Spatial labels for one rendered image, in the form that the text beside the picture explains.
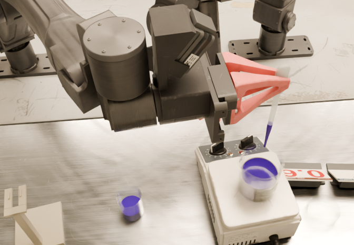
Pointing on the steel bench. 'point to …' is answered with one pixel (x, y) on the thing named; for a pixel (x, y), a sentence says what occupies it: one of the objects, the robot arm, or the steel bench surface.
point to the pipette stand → (35, 221)
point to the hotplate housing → (225, 234)
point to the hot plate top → (215, 176)
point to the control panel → (232, 146)
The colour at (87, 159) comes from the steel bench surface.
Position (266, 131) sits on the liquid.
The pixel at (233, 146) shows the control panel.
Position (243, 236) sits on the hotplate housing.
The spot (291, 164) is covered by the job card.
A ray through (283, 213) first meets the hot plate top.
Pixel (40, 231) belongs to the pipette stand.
